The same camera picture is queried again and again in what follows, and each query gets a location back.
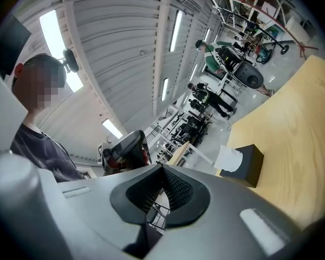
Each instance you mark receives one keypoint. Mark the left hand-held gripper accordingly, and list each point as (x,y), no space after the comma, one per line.
(124,164)

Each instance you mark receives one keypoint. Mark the wooden desk with white legs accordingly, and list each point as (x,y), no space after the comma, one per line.
(180,152)

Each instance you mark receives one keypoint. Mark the cluster of black office chairs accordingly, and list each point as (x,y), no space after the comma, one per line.
(189,129)

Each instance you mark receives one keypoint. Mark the black green backpack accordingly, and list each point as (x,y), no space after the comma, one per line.
(201,95)

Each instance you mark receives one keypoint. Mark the ceiling light tube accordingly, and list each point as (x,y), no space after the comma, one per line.
(51,34)
(176,31)
(112,129)
(164,89)

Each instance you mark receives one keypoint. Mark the ceiling air vent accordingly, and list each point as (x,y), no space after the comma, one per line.
(192,5)

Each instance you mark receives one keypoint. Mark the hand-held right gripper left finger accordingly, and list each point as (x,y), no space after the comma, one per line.
(97,213)

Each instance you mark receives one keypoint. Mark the black white-rimmed shell pack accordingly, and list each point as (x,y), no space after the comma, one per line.
(243,73)

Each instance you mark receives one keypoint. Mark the black tissue box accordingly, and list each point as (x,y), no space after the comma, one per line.
(250,166)

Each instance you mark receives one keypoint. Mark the person's torso in dark shirt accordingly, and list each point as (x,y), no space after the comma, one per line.
(43,150)

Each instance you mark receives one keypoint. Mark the teal canister vacuum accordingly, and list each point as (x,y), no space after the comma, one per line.
(265,54)

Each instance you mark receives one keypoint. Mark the black head-mounted camera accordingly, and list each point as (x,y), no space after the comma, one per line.
(70,61)

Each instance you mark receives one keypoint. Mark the person's head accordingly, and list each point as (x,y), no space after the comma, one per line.
(38,83)

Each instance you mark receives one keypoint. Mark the white tissue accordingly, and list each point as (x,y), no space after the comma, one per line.
(228,158)

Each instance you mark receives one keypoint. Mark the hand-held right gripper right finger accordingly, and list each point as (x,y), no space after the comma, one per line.
(227,226)

